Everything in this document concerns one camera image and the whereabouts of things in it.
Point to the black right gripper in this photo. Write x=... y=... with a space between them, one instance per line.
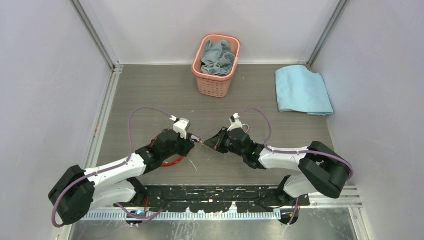
x=216 y=142

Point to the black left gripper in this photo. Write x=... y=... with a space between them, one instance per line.
x=187 y=144

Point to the brass padlock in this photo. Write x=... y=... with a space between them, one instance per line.
x=246 y=128

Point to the red cable lock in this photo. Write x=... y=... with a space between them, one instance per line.
x=169 y=164

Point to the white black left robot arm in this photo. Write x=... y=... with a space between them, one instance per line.
x=79 y=191

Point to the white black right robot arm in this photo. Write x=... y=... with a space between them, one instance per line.
x=319 y=169

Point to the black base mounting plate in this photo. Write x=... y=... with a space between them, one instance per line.
x=210 y=199

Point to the pink plastic basket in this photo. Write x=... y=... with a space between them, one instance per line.
x=210 y=85

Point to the grey cloth in basket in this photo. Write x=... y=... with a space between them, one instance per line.
x=217 y=58

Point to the light blue folded towel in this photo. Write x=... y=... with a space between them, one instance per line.
x=300 y=90

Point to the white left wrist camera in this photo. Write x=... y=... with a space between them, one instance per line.
x=180 y=126

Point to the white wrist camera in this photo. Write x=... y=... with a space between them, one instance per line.
x=235 y=122
x=180 y=126

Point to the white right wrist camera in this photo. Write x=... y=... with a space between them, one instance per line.
x=235 y=122

